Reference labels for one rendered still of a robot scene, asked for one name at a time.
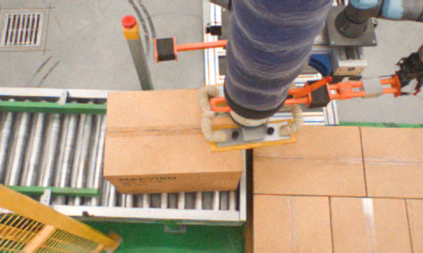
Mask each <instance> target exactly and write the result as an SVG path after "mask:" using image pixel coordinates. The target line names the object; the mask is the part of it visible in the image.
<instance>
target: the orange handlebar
mask: <svg viewBox="0 0 423 253"><path fill-rule="evenodd" d="M226 43H227V40H218V41H210V42H203V43H190V44H183V45H176V47H177V52H180V51H194V50H202V49H209V48H215V47H226ZM380 83H381V84H393V83H394V78H393V77H392V78H386V79H380ZM328 85H329V88H330V90H337V92H338V94H333V95H331V96H332V100H334V99H338V100H345V99H351V98H358V97H365V91H353V89H352V88H355V87H362V81H360V82H354V83H351V82H350V81H349V82H343V83H335V84H328ZM303 89H305V87H302V88H296V89H290V90H289V91H288V94H289V95H290V94H295V93H297V92H298V91H299V90H303ZM391 93H397V88H383V94H382V95H384V94H391ZM221 102H226V101H225V97H218V98H212V99H211V100H210V109H211V110H212V111H213V112H232V110H231V109H230V108H229V106H228V105H225V106H215V104H216V103H221ZM301 103H308V98H289V99H286V102H285V103H284V105H296V104H301Z"/></svg>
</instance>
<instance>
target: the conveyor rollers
mask: <svg viewBox="0 0 423 253"><path fill-rule="evenodd" d="M31 114H32V113H31V112H22V114H21V118H20V121H19V129H18V134H17V138H16V145H15V148H14V152H13V156H12V163H11V169H10V173H9V180H8V184H7V185H18V180H19V172H20V169H21V165H22V162H23V154H24V150H25V146H26V136H27V132H28V128H29V125H30V118H31ZM62 115H63V113H58V112H54V116H53V119H52V124H51V133H50V136H49V141H48V145H47V156H46V161H45V165H44V173H43V178H42V181H41V185H40V186H51V183H52V177H53V174H54V169H55V157H56V152H57V149H58V140H59V135H60V131H61V127H62ZM15 116H16V113H15V112H5V119H4V124H3V127H2V134H1V138H0V184H1V183H2V176H3V173H4V166H5V159H6V156H7V153H8V149H9V142H10V139H11V133H12V126H13V123H14V119H15ZM78 116H79V113H70V114H69V124H68V128H67V133H66V137H65V146H64V150H63V156H62V167H61V173H60V177H59V181H58V187H69V174H70V168H71V164H72V154H73V148H74V145H75V139H76V130H77V121H78ZM46 119H47V112H38V113H37V120H36V124H35V128H34V132H33V143H32V146H31V150H30V158H29V162H28V166H27V170H26V180H25V184H24V185H30V186H34V183H35V178H36V175H37V167H38V163H39V159H40V148H41V143H42V140H43V135H44V127H45V124H46ZM93 124H94V114H85V119H84V128H83V138H82V142H81V148H80V152H79V163H78V167H77V177H76V187H75V188H84V187H85V181H86V177H87V166H88V161H89V155H90V150H91V135H92V130H93ZM105 137H106V115H104V114H101V122H100V128H99V134H98V149H97V155H96V160H95V166H94V177H93V182H92V188H98V189H100V190H101V187H102V181H103V175H104V167H105ZM118 193H119V192H118V191H117V190H116V188H115V187H114V186H113V185H112V184H111V183H110V182H109V189H108V201H107V206H117V199H118ZM169 197H170V193H169V192H159V208H163V209H168V208H169ZM100 199H101V197H91V203H90V206H99V204H100ZM65 200H66V196H58V195H56V200H55V206H66V204H65ZM134 202H135V195H134V194H126V197H125V204H124V207H134ZM83 203H84V196H74V197H73V206H83ZM151 204H152V193H143V194H142V208H151ZM176 209H186V192H178V193H177V206H176ZM193 210H203V192H194V196H193ZM210 211H221V191H212V192H211V200H210ZM229 211H237V188H236V190H230V191H229Z"/></svg>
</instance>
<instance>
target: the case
mask: <svg viewBox="0 0 423 253"><path fill-rule="evenodd" d="M198 90H200V89H192V90H127V91H108V94H107V109H106V137H105V167H104V177H105V178H106V179H107V180H108V182H110V183H111V184H112V185H113V186H114V187H115V188H116V190H117V191H118V192H119V193H120V194H137V193H156V192H211V191H230V190H236V188H237V185H238V183H239V181H240V177H241V175H242V173H243V170H244V166H243V157H242V149H236V150H230V151H223V152H218V153H211V152H210V141H209V140H207V139H206V138H205V137H204V136H203V131H201V130H202V126H201V117H202V114H203V111H202V109H200V105H199V102H198V99H197V97H198V96H197V94H198ZM211 124H212V125H211V126H212V127H227V126H234V125H236V123H233V121H232V119H231V118H230V116H228V117H221V118H214V119H211Z"/></svg>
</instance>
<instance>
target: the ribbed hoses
mask: <svg viewBox="0 0 423 253"><path fill-rule="evenodd" d="M296 88H297V87H296V85H295V83H294V81H293V82H292V83H291V84H290V86H289V89H296ZM219 94H220V90H218V88H217V87H215V86H213V85H208V86H207V85H206V86H203V87H200V90H198V94H197V96H198V97H197V99H198V102H199V105H200V109H202V111H203V114H202V117H201V126H202V130H201V131H203V136H204V137H205V138H206V139H207V140H209V141H217V142H225V141H226V140H227V134H226V133H225V132H216V131H213V130H212V126H211V125H212V124H211V119H213V118H214V116H215V115H214V113H212V112H211V111H210V110H209V109H210V103H209V102H208V95H210V96H211V97H213V98H218V96H219ZM287 108H288V109H289V110H290V111H291V112H292V113H291V114H292V116H293V121H294V122H293V123H287V124H285V125H282V126H280V134H282V135H284V134H291V133H293V132H296V131H299V130H300V129H301V128H302V124H303V116H302V114H303V113H302V110H301V109H302V108H300V105H298V104H296V105H289V106H287Z"/></svg>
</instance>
